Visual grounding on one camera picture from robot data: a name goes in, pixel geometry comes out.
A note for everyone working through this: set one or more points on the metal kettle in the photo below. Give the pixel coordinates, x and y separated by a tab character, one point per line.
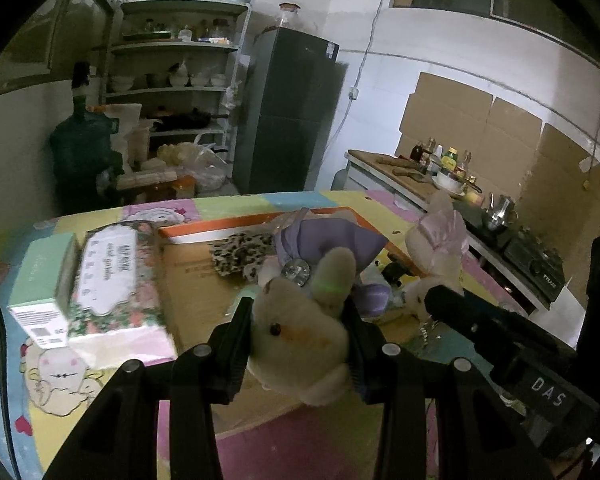
500	212

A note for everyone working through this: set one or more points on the black frying pan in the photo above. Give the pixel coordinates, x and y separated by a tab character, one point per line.
185	120

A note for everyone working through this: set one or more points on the light green carton box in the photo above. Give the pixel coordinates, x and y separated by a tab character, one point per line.
40	270

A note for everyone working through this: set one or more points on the floral wrapped tissue pack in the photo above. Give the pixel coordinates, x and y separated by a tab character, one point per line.
115	280

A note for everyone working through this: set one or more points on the glass jar with red lid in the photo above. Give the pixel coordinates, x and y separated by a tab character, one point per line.
289	16

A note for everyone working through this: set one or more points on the black gas stove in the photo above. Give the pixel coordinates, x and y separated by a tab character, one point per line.
535	265

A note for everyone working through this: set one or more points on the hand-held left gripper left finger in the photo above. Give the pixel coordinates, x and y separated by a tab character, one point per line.
237	345

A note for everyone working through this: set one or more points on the white bowl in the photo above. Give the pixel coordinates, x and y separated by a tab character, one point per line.
450	184

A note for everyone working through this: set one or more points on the black water jug pump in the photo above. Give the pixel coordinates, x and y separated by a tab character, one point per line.
81	85

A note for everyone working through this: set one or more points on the cardboard sheets on wall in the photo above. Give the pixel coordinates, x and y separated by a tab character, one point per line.
480	120

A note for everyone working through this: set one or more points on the clear plastic bag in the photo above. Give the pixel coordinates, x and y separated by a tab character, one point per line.
205	167

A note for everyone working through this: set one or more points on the beige plush rabbit purple dress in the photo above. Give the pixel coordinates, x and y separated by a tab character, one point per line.
295	330

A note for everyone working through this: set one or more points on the white metal shelf rack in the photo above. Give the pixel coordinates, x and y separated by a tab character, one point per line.
180	49

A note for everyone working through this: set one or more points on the leopard print scrunchie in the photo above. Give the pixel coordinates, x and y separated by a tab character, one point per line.
240	252

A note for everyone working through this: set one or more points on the large blue water jug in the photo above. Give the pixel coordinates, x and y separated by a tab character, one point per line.
80	160

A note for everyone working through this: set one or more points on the dark grey refrigerator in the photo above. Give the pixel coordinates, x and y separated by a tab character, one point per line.
285	110

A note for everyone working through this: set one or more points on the kitchen counter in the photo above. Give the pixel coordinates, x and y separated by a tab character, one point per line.
375	175

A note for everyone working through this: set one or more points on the white sack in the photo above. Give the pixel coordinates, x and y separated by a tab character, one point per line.
125	132

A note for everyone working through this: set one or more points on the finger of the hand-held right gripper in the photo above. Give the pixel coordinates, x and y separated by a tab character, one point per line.
399	271
480	325

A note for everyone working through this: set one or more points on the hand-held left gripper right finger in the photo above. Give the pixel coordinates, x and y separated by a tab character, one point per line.
356	360

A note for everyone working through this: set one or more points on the row of white bowls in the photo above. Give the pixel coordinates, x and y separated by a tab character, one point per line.
165	79

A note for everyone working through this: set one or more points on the pink plush rabbit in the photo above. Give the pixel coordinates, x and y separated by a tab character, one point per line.
435	240

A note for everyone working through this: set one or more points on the cardboard box tray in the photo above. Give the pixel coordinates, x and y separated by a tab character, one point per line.
200	290

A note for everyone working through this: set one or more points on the row of condiment bottles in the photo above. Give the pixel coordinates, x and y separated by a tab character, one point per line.
442	157

